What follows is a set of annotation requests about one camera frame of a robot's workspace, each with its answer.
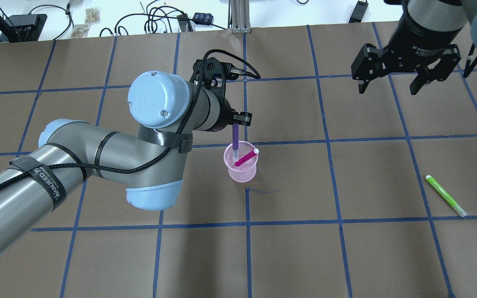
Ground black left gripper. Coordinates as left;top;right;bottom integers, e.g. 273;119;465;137
207;93;252;132

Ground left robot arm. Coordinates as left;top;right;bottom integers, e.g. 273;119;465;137
0;67;259;256

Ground black camera stand base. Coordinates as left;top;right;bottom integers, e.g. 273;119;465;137
5;14;48;42

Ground purple marker pen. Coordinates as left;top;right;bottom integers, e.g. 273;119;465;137
231;124;240;162

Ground black power adapter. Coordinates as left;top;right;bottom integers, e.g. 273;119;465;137
348;0;369;23

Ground aluminium frame post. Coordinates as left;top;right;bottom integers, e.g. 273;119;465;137
228;0;251;34

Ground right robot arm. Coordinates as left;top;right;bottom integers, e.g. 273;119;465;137
351;0;477;95

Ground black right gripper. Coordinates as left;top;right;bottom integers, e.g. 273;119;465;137
351;14;461;96

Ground small blue device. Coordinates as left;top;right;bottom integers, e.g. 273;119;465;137
192;12;214;25

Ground pink marker pen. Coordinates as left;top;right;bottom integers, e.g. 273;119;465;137
234;148;259;167

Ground pink mesh cup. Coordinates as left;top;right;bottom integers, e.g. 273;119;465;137
223;141;259;183

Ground green marker pen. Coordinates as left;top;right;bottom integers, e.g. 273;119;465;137
425;175;468;218

